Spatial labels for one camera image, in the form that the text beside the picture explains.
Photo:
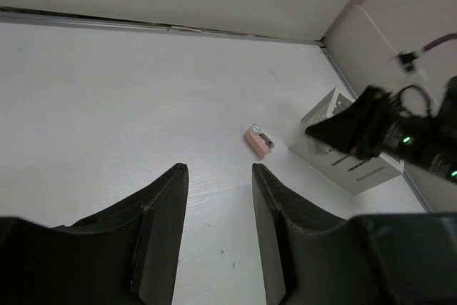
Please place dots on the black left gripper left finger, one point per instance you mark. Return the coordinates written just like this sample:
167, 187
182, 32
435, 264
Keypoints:
127, 253

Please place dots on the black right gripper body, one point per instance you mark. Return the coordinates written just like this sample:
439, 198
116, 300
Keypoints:
427, 142

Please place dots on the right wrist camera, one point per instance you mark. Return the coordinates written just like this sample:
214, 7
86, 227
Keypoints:
409, 66

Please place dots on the white slotted desk organizer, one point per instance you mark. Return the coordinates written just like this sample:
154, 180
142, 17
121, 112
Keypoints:
353, 175

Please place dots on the aluminium rail at back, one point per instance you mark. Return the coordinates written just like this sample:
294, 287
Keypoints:
52, 18

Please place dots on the pink correction tape dispenser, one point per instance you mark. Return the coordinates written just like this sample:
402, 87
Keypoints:
261, 143

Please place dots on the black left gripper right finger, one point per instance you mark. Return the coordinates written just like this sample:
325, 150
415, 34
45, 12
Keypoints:
310, 256

